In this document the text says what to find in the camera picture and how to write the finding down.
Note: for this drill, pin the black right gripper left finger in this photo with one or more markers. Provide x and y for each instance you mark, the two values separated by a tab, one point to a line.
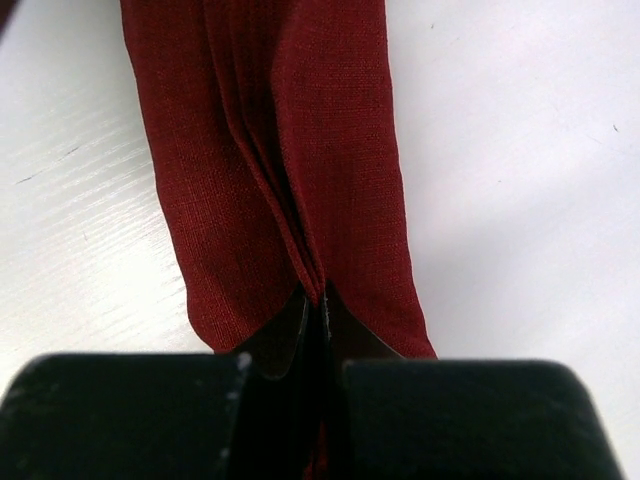
241	415

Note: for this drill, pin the dark red cloth napkin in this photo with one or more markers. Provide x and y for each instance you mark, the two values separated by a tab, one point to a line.
272	136

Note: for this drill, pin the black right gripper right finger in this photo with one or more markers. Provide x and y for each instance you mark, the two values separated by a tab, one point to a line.
397	418

